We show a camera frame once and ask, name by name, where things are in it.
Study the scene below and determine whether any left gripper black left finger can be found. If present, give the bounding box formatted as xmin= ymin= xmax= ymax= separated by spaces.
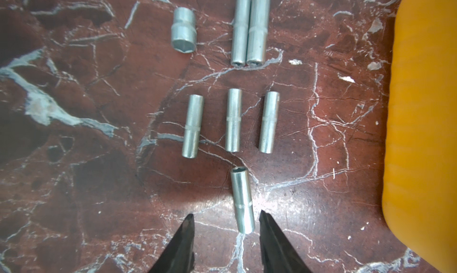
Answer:
xmin=148 ymin=213 xmax=195 ymax=273

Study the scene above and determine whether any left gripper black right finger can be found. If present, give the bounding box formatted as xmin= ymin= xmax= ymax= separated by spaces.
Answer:
xmin=259 ymin=210 xmax=311 ymax=273

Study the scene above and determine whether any long socket gripper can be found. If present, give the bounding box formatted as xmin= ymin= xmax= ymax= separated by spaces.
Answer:
xmin=230 ymin=167 xmax=255 ymax=234

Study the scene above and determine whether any long socket second row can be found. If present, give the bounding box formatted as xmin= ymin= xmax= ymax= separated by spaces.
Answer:
xmin=182 ymin=94 xmax=204 ymax=159
xmin=259 ymin=92 xmax=280 ymax=154
xmin=225 ymin=89 xmax=242 ymax=152

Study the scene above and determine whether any yellow plastic storage tray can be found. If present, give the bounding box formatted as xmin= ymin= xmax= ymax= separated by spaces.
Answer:
xmin=382 ymin=0 xmax=457 ymax=273

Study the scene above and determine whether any wide short hex socket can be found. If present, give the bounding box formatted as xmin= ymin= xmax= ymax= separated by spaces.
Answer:
xmin=171 ymin=7 xmax=197 ymax=54

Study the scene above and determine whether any steel socket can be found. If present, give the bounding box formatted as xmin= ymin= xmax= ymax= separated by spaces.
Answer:
xmin=231 ymin=0 xmax=251 ymax=68

